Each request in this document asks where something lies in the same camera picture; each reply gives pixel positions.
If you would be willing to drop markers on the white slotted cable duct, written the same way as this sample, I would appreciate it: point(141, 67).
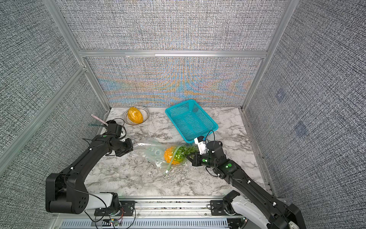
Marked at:
point(220, 223)

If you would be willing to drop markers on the dark green stick in cup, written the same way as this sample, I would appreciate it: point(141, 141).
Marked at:
point(96, 125)

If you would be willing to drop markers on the orange fruit in bowl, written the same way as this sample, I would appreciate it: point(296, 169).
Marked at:
point(135, 115)

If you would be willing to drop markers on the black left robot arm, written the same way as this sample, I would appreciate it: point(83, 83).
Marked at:
point(66, 191)

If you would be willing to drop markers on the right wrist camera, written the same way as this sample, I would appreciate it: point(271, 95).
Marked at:
point(201, 144)

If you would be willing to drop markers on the white patterned bowl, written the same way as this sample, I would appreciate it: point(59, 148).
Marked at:
point(145, 112)

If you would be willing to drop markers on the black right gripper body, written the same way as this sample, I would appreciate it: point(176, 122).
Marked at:
point(204, 160)

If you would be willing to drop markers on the pink stick in cup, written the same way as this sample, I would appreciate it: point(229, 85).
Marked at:
point(100, 120)

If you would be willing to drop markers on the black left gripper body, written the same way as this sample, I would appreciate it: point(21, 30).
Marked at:
point(123, 147)

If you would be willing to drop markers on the aluminium front rail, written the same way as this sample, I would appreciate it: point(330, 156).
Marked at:
point(183, 207)

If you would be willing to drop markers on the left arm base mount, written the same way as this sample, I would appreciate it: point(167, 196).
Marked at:
point(125, 208)

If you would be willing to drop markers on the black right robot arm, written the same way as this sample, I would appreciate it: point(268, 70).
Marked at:
point(248, 198)

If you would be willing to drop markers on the clear zip-top bag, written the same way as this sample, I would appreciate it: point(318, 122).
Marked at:
point(153, 151)

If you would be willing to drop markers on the teal plastic basket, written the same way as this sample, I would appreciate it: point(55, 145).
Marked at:
point(190, 120)

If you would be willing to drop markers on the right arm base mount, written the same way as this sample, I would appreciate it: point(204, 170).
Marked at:
point(221, 208)

